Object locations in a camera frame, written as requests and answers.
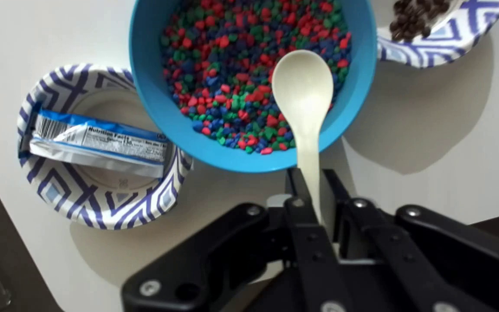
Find patterned paper bowl with chocolate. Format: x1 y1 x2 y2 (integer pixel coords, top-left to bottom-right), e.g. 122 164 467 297
376 0 499 70

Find white plastic spoon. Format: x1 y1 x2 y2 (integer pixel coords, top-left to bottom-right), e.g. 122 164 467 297
271 49 337 228

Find colourful gravel pieces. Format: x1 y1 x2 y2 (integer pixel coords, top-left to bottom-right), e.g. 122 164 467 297
162 0 354 157

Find patterned paper bowl with packet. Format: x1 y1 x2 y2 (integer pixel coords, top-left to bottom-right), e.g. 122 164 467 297
14 63 195 233

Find blue bowl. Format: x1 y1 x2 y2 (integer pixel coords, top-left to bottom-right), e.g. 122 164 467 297
127 0 380 176

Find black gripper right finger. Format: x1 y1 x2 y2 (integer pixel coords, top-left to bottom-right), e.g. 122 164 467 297
324 169 499 312

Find blue white snack packet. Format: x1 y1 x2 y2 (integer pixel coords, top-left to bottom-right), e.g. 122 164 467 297
28 110 172 181

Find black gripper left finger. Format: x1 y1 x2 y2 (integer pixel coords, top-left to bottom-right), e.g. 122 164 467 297
120 167 350 312

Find dark chocolate pieces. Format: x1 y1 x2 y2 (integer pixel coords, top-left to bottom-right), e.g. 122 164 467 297
389 0 453 44

